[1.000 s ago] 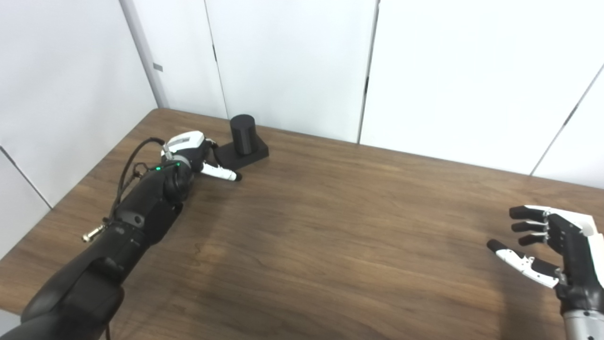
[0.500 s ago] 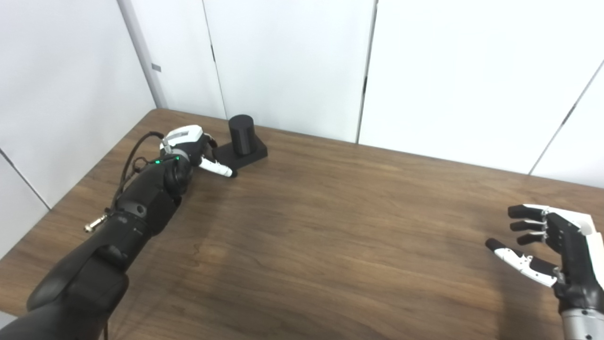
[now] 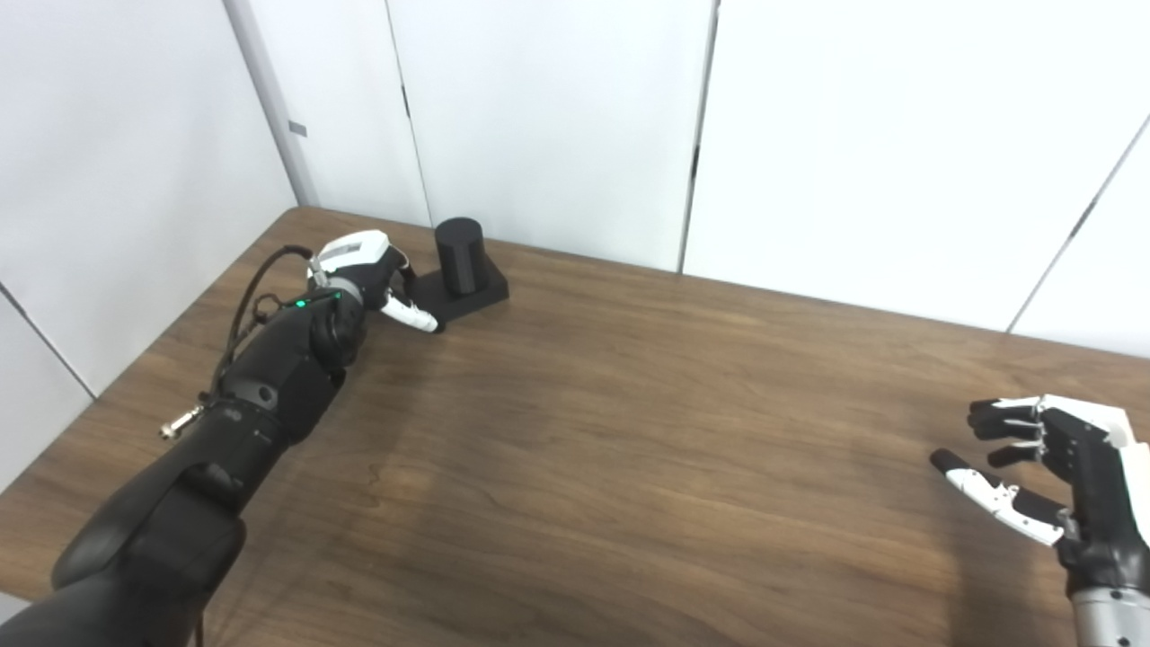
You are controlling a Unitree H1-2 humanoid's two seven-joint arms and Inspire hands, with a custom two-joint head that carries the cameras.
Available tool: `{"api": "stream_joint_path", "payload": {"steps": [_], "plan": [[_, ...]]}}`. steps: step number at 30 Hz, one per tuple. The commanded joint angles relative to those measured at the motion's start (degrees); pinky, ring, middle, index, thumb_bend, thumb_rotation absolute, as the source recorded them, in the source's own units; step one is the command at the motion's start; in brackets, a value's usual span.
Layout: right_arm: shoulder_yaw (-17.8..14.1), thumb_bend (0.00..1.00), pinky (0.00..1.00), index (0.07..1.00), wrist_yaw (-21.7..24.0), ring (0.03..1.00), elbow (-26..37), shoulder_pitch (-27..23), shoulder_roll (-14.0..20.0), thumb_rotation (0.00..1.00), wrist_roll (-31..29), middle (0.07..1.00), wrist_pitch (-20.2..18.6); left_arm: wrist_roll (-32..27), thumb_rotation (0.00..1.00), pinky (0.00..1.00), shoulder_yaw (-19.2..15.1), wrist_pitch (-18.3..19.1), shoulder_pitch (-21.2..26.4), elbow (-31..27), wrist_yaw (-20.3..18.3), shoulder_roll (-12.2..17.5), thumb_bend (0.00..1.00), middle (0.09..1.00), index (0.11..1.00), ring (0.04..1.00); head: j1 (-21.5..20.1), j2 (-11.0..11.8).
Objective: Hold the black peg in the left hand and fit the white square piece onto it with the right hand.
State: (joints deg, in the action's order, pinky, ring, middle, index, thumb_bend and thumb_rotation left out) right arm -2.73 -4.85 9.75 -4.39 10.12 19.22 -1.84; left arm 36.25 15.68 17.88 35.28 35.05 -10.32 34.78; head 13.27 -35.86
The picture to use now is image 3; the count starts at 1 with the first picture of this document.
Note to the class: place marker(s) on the white square piece with hole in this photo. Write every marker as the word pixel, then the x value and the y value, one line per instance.
pixel 1110 416

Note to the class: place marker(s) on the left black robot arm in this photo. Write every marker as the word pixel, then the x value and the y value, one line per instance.
pixel 216 458

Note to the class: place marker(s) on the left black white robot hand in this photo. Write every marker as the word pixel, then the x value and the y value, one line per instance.
pixel 359 256

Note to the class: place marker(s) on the black peg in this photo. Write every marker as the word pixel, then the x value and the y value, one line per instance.
pixel 460 256

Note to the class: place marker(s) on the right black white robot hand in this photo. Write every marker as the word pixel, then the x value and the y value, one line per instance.
pixel 1105 503

